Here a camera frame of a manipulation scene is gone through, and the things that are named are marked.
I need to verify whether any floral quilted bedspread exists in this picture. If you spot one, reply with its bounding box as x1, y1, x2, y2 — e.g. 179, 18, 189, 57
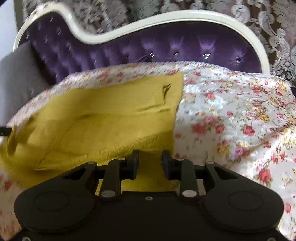
1, 62, 295, 240

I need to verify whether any purple tufted white-framed headboard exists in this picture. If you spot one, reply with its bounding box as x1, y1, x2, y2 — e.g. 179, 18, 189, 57
14, 2, 270, 82

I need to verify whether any grey square pillow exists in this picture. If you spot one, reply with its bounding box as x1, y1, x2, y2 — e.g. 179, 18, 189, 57
1, 42, 51, 126

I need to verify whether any mustard yellow knit sweater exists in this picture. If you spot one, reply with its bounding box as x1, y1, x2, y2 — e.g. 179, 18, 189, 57
1, 73, 183, 190

